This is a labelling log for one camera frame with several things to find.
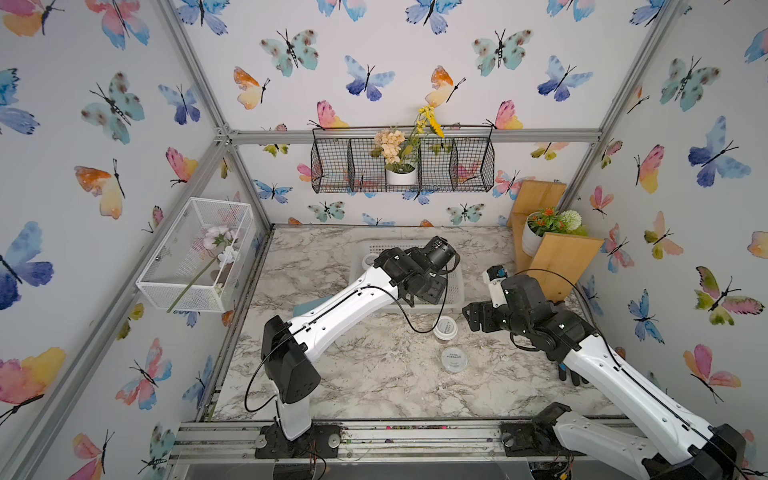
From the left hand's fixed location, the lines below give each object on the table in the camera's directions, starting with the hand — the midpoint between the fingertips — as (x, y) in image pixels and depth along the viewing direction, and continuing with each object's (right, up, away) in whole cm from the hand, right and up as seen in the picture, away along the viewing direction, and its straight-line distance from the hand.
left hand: (430, 281), depth 77 cm
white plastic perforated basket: (+9, -5, +14) cm, 18 cm away
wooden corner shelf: (+37, +6, +6) cm, 38 cm away
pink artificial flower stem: (-53, +10, -2) cm, 54 cm away
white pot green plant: (+36, +17, +12) cm, 41 cm away
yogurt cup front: (+6, -15, +9) cm, 18 cm away
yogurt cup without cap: (+7, -22, +5) cm, 23 cm away
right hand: (+13, -6, -1) cm, 14 cm away
